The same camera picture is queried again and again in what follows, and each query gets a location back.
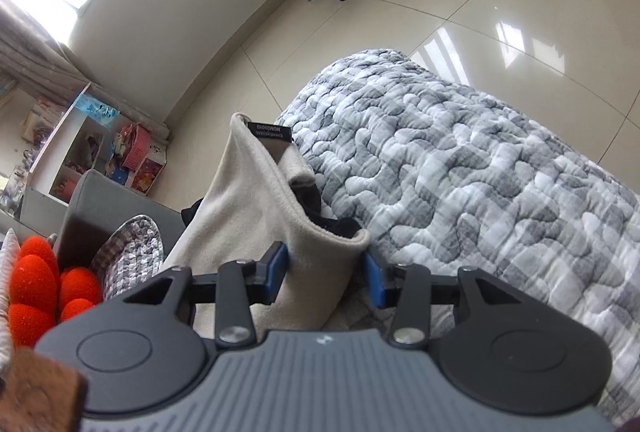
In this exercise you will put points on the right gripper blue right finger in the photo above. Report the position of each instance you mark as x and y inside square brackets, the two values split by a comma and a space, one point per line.
[382, 279]

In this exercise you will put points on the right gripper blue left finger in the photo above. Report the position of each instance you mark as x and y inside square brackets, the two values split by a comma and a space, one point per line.
[270, 272]

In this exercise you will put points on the cream black raglan sweatshirt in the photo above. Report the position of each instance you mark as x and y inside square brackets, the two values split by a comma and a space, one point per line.
[250, 204]

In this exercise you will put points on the grey checked quilted bedcover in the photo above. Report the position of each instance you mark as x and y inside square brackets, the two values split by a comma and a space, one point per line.
[445, 176]

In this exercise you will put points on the white desk with shelves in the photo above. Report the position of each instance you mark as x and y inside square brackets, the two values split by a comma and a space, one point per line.
[65, 142]

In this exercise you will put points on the red flower plush cushion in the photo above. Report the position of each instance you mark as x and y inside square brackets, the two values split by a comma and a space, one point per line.
[41, 296]

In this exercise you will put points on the grey white pillow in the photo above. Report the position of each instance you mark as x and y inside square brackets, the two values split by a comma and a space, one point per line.
[9, 252]

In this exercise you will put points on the brown furry patch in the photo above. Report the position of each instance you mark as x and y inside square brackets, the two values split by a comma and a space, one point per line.
[40, 394]

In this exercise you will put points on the left grey curtain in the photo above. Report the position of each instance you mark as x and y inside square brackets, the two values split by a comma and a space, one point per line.
[41, 65]

